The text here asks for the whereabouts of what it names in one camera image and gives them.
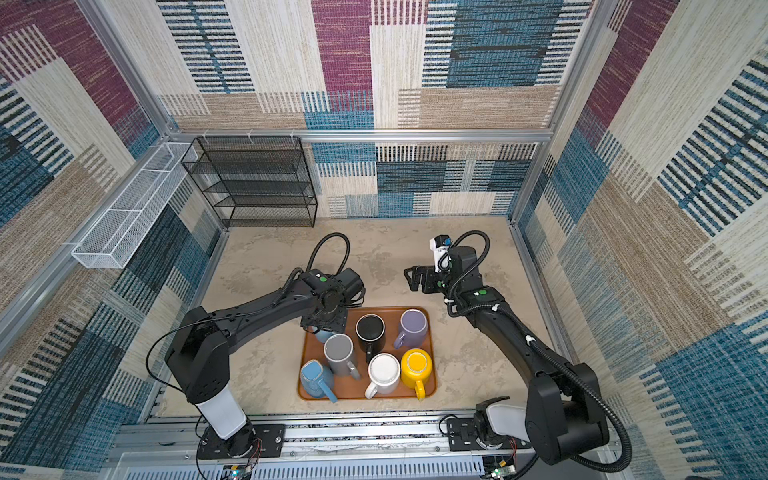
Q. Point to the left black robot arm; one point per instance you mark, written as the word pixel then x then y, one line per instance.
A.
pixel 198 356

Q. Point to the light blue mug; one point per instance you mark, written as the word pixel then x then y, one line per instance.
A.
pixel 323 335

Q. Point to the brown plastic tray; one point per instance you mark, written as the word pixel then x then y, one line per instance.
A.
pixel 347 388

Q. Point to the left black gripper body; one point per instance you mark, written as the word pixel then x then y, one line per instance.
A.
pixel 336 322

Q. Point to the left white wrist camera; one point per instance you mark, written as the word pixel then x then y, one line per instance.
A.
pixel 440 246

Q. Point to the yellow mug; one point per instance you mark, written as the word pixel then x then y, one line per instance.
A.
pixel 416 370

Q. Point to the grey mug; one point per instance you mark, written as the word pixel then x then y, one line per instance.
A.
pixel 340 354

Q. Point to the black wire shelf rack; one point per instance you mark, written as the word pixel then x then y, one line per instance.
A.
pixel 254 181

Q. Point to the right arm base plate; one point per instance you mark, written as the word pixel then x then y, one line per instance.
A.
pixel 462 435

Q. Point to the purple mug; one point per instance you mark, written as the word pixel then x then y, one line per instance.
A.
pixel 412 330

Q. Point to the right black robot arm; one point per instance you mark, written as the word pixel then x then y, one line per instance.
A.
pixel 565 416

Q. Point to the black mug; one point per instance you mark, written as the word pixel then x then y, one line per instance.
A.
pixel 370 332

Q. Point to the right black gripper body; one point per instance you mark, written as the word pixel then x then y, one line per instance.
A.
pixel 433 282

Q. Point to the white mug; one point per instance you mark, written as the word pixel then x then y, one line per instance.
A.
pixel 384 373

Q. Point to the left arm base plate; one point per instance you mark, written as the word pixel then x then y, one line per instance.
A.
pixel 249 443

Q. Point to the white wire mesh basket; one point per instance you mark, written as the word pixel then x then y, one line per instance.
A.
pixel 114 239

